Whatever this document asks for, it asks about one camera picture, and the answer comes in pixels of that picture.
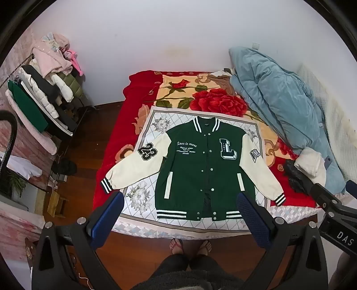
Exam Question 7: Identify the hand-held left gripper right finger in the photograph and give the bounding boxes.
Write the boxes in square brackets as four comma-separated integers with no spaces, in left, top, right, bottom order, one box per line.
[236,192,327,290]

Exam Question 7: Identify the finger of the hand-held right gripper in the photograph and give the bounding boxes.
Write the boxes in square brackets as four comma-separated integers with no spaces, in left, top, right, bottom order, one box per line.
[283,159,314,193]

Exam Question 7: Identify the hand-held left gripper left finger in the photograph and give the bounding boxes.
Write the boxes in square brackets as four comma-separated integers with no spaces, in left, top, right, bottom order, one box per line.
[32,191,125,290]

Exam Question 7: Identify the green and cream varsity jacket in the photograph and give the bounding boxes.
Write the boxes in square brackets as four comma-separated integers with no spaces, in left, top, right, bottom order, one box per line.
[100,117,286,221]

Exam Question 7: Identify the person's right forearm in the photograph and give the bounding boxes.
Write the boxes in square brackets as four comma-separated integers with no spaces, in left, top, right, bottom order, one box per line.
[336,248,357,290]

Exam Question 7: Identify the black metal clothes rack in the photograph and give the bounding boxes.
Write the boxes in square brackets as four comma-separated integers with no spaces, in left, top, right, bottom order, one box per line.
[0,47,97,196]

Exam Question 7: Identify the pink clothes hanger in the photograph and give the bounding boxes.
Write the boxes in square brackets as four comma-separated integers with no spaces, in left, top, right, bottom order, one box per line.
[65,48,85,76]

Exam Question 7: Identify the white folded cloth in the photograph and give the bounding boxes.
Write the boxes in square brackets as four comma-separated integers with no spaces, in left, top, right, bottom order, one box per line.
[294,147,327,185]

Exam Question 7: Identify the white floral quilted cloth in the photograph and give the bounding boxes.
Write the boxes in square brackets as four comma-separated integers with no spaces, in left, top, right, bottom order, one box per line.
[112,106,272,240]

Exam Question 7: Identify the small wooden stool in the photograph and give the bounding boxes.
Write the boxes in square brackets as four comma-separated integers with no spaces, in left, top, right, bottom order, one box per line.
[47,192,70,218]

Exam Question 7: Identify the person's right foot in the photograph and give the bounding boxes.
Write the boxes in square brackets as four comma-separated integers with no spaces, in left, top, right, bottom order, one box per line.
[193,239,213,256]

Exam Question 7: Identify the person's foot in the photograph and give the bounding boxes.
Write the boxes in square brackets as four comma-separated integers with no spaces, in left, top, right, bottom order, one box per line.
[193,239,213,256]
[169,238,185,255]

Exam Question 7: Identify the black shoes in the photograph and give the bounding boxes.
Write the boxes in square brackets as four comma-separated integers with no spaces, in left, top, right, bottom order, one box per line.
[51,160,78,175]

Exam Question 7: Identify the person's left foot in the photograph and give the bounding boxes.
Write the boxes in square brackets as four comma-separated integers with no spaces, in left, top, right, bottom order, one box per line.
[169,238,185,255]

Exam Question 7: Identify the white textured bed cover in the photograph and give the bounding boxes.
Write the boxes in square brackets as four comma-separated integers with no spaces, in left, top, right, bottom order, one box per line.
[296,64,357,193]

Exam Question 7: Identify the blue quilt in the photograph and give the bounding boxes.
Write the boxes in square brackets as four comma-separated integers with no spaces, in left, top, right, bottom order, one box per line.
[229,46,348,194]

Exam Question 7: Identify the person's dark trouser legs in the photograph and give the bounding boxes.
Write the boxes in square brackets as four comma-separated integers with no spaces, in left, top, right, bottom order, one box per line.
[133,253,253,290]

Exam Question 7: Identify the green potted plant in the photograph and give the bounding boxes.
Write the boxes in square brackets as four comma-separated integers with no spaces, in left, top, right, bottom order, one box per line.
[8,171,27,200]

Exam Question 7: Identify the white garment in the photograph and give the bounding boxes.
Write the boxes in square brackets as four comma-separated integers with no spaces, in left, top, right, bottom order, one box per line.
[6,155,43,179]

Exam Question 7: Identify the red rose print blanket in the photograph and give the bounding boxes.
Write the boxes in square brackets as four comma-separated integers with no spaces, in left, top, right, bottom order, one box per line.
[92,70,318,216]

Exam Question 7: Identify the pale pink fluffy coat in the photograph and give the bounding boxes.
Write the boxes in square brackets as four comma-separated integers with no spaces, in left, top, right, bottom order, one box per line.
[5,89,58,154]

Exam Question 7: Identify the olive puffer jacket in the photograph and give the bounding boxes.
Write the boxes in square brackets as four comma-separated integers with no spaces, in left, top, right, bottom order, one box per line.
[59,73,85,99]

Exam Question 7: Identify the dark green garment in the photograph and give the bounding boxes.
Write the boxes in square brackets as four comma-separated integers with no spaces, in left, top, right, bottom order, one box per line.
[7,80,48,133]

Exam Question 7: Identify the white puffer jacket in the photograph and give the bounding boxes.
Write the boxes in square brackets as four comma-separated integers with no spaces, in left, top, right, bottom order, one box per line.
[19,60,75,119]

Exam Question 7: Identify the pink fuzzy garment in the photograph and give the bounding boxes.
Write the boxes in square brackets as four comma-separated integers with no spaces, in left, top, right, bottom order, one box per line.
[30,33,73,76]

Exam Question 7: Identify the black cable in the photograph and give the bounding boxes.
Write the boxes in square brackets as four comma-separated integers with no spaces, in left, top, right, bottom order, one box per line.
[0,110,19,198]

